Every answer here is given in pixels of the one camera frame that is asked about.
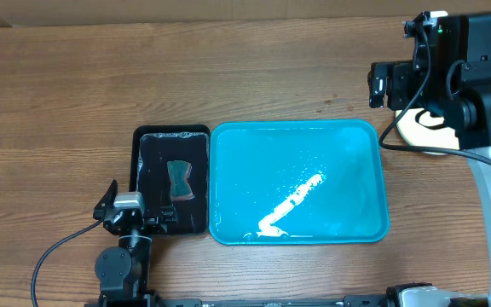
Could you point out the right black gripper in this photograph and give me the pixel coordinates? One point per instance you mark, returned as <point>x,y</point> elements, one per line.
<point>395,73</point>

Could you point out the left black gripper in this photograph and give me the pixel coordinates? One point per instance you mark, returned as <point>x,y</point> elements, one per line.
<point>159,225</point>

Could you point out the yellow plate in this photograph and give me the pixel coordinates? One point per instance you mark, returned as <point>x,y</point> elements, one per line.
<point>418,128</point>

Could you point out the pink green sponge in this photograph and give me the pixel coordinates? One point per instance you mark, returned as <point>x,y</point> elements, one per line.
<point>179,172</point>

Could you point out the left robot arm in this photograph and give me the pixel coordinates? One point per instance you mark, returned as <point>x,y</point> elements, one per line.
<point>123,269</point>

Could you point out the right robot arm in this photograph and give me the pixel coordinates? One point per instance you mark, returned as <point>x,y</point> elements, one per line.
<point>449,76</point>

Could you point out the black water tray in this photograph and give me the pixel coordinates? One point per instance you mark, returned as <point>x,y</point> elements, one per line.
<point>155,145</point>

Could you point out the teal plastic tray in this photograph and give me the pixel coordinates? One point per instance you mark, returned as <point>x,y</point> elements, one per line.
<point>297,182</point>

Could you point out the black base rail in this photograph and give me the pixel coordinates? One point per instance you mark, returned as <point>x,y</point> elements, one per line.
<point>271,302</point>

